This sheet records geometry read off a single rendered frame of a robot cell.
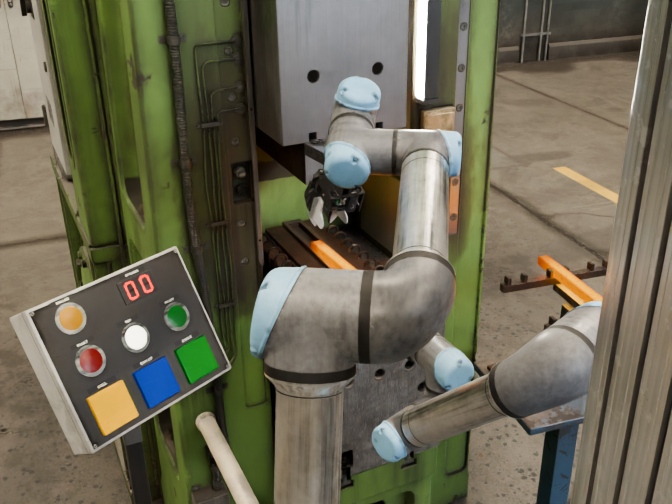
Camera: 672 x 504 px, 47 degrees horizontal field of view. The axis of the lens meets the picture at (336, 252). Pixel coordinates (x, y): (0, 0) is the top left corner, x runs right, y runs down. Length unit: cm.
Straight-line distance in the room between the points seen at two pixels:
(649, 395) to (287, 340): 46
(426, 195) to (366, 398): 94
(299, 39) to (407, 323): 83
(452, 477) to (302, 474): 168
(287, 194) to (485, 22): 72
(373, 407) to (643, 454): 140
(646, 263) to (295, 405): 50
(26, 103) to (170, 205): 531
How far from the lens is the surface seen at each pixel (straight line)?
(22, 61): 694
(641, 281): 60
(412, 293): 92
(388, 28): 169
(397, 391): 200
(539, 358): 122
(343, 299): 91
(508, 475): 284
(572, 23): 934
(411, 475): 221
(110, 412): 148
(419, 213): 107
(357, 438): 202
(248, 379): 204
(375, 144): 124
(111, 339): 150
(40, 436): 318
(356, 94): 130
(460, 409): 134
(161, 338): 155
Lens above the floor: 187
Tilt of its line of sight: 26 degrees down
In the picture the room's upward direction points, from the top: 1 degrees counter-clockwise
